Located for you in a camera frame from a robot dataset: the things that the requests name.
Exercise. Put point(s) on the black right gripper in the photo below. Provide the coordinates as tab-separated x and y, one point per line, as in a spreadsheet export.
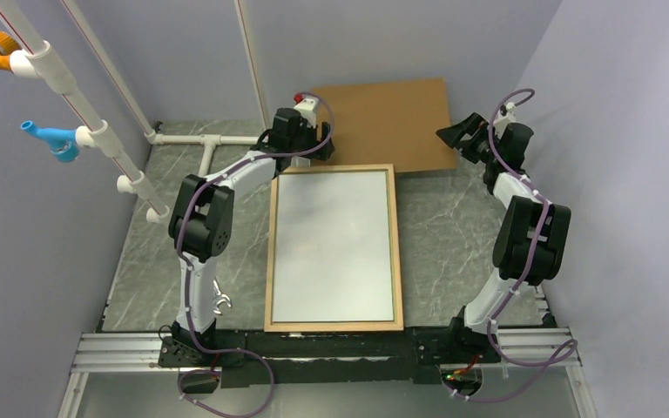
452	134

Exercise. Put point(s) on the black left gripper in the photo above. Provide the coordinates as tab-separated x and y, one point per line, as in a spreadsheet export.
315	134

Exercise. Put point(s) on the brown fibreboard backing board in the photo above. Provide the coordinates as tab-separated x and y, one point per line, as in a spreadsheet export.
389	123

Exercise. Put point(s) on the landscape photo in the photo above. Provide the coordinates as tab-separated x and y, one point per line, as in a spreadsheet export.
334	248

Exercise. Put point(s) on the white PVC pipe stand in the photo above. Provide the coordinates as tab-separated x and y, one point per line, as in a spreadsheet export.
27	55

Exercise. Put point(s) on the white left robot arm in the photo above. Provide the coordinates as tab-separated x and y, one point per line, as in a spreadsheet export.
201	223

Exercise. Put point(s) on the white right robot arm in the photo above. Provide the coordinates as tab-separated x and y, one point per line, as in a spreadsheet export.
529	246

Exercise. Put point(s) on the silver open-end wrench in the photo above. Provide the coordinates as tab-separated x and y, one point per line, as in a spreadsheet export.
220	299

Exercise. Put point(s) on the blue pipe fitting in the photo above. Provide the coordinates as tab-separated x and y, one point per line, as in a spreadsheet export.
62	143

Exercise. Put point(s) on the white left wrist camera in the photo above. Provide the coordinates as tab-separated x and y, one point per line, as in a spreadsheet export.
307	106

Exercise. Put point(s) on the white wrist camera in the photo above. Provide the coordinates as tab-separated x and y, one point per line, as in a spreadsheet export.
506	114
307	106

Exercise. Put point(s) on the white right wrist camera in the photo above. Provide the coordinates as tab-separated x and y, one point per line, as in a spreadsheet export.
506	114

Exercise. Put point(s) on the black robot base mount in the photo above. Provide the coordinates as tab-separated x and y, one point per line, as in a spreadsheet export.
251	357

